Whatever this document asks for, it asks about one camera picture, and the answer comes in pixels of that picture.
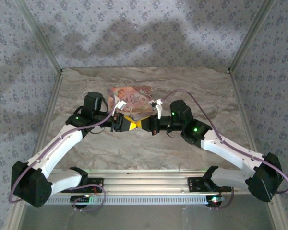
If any pink illustrated book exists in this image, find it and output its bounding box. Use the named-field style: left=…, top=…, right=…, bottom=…
left=107, top=85, right=155, bottom=118

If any black controller board with LED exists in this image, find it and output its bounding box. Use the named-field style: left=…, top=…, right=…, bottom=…
left=205, top=195, right=226, bottom=206
left=70, top=195, right=92, bottom=204

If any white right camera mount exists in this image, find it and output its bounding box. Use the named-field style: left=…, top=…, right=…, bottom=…
left=155, top=105, right=164, bottom=120

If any aluminium frame side rail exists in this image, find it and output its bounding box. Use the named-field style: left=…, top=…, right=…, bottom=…
left=228, top=68, right=288, bottom=230
left=4, top=69, right=64, bottom=230

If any aluminium rail beam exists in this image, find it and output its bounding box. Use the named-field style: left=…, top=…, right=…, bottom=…
left=50, top=169, right=252, bottom=195

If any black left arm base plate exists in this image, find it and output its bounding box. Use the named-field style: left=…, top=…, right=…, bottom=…
left=61, top=177, right=104, bottom=194

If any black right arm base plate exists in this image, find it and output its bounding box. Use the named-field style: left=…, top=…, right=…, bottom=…
left=187, top=176, right=232, bottom=192

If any grey slotted cable duct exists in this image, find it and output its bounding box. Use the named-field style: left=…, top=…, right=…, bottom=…
left=45, top=194, right=228, bottom=206

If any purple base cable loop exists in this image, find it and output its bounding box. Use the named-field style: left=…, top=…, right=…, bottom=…
left=210, top=186, right=235, bottom=211
left=72, top=183, right=107, bottom=213

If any aluminium frame post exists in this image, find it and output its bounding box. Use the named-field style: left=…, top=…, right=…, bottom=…
left=13, top=0, right=64, bottom=74
left=228, top=0, right=276, bottom=74

